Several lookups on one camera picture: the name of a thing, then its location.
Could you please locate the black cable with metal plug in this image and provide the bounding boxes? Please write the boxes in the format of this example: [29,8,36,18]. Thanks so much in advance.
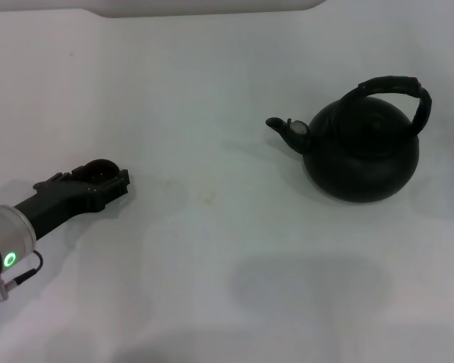
[0,251,45,303]

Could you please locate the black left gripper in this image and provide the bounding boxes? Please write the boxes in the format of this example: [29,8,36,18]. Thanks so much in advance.
[14,165,132,242]

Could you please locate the black round teapot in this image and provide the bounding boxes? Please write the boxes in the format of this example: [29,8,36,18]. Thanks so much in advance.
[265,75,434,204]

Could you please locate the small black teacup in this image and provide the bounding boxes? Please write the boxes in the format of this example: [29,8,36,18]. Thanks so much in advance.
[82,159,120,183]

